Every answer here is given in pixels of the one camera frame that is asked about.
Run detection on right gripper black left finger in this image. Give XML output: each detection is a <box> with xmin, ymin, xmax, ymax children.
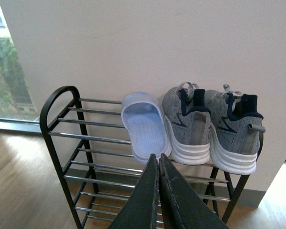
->
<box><xmin>109</xmin><ymin>154</ymin><xmax>159</xmax><ymax>229</ymax></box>

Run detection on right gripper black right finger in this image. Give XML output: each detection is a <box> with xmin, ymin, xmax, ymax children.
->
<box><xmin>159</xmin><ymin>154</ymin><xmax>228</xmax><ymax>229</ymax></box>

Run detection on grey knit sneaker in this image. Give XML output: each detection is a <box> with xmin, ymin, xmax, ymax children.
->
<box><xmin>162</xmin><ymin>82</ymin><xmax>211</xmax><ymax>165</ymax></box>
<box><xmin>205</xmin><ymin>84</ymin><xmax>265</xmax><ymax>175</ymax></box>

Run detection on light blue slipper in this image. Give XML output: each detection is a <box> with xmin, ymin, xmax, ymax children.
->
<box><xmin>121</xmin><ymin>92</ymin><xmax>172</xmax><ymax>164</ymax></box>

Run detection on black metal shoe rack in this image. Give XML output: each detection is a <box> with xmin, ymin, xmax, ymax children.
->
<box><xmin>40</xmin><ymin>86</ymin><xmax>250</xmax><ymax>229</ymax></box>

